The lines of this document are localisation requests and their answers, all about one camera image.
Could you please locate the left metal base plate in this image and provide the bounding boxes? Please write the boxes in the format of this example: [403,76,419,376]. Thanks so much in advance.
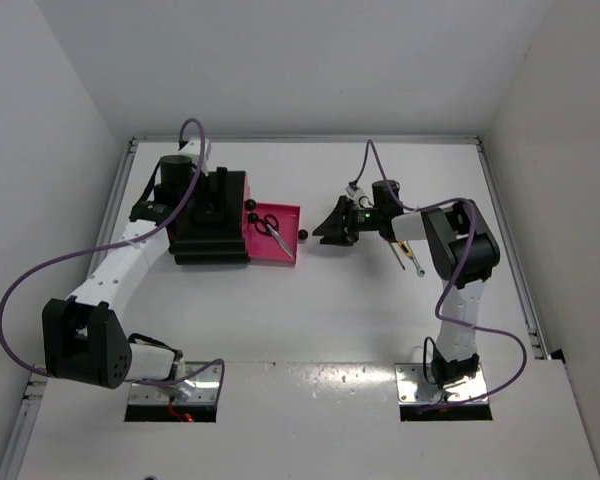
[127,363,224,407]

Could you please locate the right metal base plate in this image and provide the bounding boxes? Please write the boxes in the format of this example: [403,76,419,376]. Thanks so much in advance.
[395,363,489,406]

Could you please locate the black handled scissors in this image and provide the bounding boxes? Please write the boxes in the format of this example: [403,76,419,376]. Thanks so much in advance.
[250,214,295,259]

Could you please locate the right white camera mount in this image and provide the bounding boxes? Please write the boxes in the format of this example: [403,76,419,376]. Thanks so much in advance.
[345,182,373,209]

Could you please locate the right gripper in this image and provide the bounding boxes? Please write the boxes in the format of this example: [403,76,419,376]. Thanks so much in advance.
[314,196,383,247]

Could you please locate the pink top drawer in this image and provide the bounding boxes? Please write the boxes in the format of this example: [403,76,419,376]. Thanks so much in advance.
[243,176,257,212]

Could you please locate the metal base plate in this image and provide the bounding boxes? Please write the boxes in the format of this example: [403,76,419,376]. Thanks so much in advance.
[127,363,224,407]
[395,363,489,406]

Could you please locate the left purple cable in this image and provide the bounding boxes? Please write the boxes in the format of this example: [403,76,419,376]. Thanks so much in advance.
[0,118,226,389]

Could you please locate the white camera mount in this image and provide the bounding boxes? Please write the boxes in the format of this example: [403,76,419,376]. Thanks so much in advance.
[178,138,211,175]
[345,182,373,209]

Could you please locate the black drawer cabinet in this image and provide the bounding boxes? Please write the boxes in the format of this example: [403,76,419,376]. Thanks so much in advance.
[168,171,249,266]

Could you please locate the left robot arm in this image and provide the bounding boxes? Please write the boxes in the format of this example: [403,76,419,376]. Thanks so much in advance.
[42,154,249,389]

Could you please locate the silver wrench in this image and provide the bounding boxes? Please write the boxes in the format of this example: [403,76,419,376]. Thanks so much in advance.
[407,247,426,277]

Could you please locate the pink drawer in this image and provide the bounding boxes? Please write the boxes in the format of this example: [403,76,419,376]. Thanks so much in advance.
[243,176,257,212]
[243,202,308,265]
[246,212,260,225]

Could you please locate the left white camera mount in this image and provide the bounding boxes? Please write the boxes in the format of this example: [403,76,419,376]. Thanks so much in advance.
[178,138,211,175]

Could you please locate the pink middle drawer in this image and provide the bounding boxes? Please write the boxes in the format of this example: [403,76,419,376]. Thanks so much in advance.
[246,212,260,225]

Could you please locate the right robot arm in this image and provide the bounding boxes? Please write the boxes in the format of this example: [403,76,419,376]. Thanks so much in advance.
[312,180,500,388]

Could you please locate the pink bottom drawer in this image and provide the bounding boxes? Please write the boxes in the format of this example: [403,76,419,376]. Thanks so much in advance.
[243,202,308,265]

